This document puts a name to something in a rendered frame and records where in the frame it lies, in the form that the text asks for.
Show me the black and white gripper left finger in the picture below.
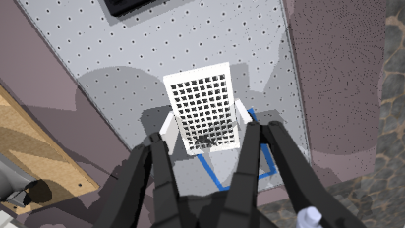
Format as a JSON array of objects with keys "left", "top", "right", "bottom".
[{"left": 91, "top": 111, "right": 184, "bottom": 228}]

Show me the blue tape outline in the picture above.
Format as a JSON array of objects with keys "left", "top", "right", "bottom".
[{"left": 196, "top": 108, "right": 277, "bottom": 191}]

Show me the black rectangular frame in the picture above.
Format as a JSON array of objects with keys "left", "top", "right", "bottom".
[{"left": 104, "top": 0, "right": 151, "bottom": 17}]

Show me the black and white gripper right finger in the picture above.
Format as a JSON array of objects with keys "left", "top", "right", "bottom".
[{"left": 217, "top": 98, "right": 367, "bottom": 228}]

